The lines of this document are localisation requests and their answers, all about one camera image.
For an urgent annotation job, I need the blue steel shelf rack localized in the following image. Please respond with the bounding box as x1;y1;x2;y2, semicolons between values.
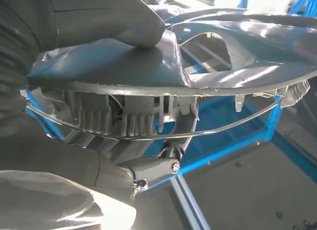
25;0;317;191

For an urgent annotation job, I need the silver aluminium rail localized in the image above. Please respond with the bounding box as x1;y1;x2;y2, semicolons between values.
170;175;212;230

